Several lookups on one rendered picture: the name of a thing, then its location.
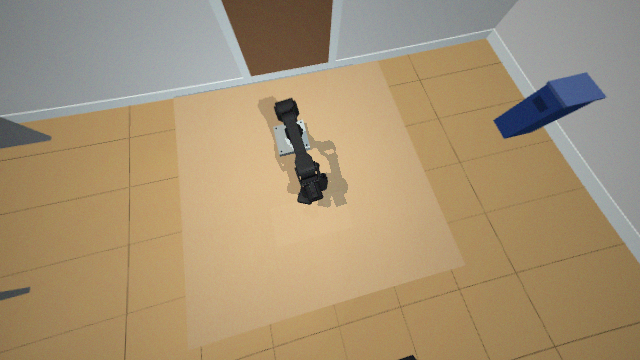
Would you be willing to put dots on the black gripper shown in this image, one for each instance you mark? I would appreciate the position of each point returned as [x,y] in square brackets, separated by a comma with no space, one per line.
[302,197]

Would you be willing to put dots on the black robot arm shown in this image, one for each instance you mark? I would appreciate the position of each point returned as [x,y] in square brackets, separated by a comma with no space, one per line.
[287,112]

